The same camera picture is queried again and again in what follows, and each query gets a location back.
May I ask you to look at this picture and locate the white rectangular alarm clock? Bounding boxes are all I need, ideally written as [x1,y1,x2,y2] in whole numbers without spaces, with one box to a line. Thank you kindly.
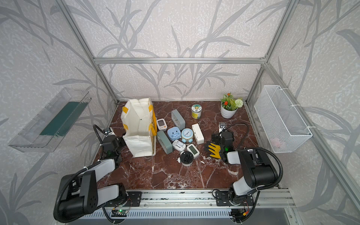
[192,123,204,144]

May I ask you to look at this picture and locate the white digital LCD clock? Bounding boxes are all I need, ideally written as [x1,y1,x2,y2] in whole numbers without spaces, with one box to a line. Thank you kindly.
[187,144,200,158]

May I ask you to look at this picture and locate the white canvas bag yellow handles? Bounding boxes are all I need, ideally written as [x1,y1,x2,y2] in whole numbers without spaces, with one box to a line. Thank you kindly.
[121,98,157,158]

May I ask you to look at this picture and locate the blue round alarm clock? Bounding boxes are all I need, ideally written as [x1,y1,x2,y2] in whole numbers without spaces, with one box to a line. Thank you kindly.
[181,128,194,143]

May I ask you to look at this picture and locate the black round clock back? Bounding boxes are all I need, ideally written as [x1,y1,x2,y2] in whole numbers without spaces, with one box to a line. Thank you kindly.
[177,151,194,167]

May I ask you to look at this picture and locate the small white button clock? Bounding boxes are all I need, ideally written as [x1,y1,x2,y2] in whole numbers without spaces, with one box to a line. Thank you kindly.
[172,140,186,152]

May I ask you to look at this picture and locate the light blue square clock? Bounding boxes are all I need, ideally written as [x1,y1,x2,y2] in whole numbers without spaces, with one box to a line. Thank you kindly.
[167,127,182,142]

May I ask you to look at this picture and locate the grey square alarm clock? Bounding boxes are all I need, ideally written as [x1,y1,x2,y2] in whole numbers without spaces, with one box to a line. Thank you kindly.
[157,130,173,155]
[171,109,186,131]

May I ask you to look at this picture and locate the white timer orange buttons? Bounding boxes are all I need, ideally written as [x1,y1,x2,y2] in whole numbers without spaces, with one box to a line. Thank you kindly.
[157,118,168,131]

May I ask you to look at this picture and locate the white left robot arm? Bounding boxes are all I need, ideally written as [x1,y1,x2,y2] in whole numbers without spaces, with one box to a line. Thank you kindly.
[53,125,129,224]

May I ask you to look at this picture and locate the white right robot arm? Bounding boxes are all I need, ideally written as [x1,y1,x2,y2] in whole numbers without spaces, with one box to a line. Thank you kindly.
[205,122,284,206]

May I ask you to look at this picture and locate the yellow black work glove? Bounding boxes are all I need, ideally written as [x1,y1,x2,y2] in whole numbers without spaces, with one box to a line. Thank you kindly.
[204,142,221,159]

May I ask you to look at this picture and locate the white potted artificial plant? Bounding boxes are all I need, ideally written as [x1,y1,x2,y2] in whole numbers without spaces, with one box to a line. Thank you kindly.
[221,93,244,119]

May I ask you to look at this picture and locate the green circuit board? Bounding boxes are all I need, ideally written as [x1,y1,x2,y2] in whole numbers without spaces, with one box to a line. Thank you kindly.
[111,209,129,218]

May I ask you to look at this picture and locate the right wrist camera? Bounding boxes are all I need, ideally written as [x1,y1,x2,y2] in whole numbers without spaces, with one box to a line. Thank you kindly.
[219,122,227,132]

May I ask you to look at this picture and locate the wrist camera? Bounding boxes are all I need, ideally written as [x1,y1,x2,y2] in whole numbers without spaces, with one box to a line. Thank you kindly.
[103,127,116,137]
[219,122,227,132]

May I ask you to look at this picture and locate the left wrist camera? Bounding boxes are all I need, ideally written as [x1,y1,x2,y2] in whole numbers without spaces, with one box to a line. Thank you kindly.
[103,127,116,137]

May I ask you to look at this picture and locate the white wire mesh basket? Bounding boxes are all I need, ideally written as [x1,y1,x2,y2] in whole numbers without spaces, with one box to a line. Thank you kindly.
[255,85,313,153]

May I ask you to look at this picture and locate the clear plastic wall tray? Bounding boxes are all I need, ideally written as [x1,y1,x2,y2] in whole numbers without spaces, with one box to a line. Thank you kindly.
[8,88,92,153]

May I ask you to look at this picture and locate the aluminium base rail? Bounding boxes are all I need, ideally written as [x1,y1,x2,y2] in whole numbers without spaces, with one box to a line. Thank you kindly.
[84,188,295,219]

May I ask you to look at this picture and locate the aluminium cage frame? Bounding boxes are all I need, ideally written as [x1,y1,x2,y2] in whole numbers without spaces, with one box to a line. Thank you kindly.
[55,1,360,209]

